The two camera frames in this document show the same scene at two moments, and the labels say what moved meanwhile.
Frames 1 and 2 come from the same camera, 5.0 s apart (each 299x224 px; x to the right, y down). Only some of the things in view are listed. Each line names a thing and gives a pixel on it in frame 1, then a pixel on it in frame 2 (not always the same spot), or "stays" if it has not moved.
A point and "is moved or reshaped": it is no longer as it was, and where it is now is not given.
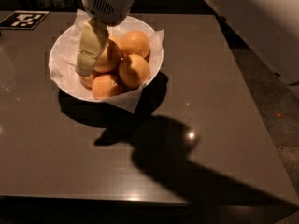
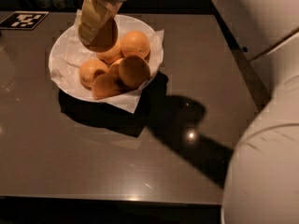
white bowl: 64,54 stays
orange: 135,43 stays
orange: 134,71 stays
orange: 110,59 is moved or reshaped
